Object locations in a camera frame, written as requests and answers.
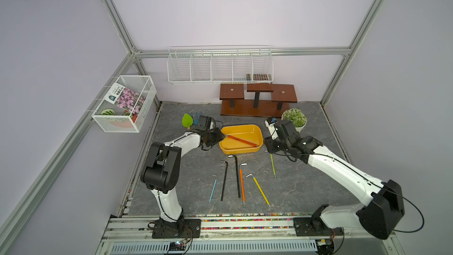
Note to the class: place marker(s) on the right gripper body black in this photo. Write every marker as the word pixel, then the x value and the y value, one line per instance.
pixel 273 145

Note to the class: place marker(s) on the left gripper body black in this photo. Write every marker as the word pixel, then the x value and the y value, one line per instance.
pixel 213 137

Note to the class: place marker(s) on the red hex key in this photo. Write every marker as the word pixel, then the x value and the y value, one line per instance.
pixel 242 141

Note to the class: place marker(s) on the yellow plastic storage box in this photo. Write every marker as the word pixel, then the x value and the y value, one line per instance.
pixel 250 133

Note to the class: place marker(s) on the green hex key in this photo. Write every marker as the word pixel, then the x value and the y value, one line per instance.
pixel 273 165

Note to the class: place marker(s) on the long black hex key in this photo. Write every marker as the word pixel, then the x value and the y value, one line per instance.
pixel 237 173

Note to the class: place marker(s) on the yellow hex key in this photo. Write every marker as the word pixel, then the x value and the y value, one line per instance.
pixel 259 188

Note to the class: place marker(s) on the orange hex key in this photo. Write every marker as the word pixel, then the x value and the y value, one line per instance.
pixel 241 178

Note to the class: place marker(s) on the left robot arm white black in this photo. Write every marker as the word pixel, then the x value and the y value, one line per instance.
pixel 161 170

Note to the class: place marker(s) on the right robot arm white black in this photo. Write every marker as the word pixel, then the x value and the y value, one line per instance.
pixel 380 206

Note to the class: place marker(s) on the short black hex key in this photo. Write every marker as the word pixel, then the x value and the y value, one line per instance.
pixel 225 178

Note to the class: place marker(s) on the colourful box in shelf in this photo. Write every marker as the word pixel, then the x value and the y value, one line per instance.
pixel 259 77

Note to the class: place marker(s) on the blue garden rake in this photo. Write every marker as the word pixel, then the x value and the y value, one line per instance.
pixel 195 117

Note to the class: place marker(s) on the white pot green plant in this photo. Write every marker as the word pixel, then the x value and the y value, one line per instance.
pixel 297 117

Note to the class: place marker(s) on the green garden trowel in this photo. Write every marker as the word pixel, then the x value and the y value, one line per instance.
pixel 187 121

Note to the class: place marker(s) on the brown wooden stand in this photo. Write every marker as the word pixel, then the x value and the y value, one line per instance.
pixel 256 100

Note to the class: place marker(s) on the flower seed packet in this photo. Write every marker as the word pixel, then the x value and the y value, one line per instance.
pixel 125 98

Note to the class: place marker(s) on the green striped ball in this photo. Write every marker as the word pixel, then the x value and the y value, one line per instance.
pixel 108 112

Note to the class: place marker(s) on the white wire wall shelf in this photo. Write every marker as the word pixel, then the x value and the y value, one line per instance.
pixel 219 64

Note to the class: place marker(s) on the white wire side basket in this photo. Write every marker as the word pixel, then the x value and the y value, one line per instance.
pixel 123 121

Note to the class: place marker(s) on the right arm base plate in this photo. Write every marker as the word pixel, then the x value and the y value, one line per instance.
pixel 308 227

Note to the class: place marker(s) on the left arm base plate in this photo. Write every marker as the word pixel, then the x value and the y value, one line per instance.
pixel 182 228

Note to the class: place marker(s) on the aluminium frame profiles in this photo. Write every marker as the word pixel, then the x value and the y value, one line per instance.
pixel 26 208

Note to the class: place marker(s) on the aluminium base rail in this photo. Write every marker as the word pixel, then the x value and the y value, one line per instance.
pixel 241 234

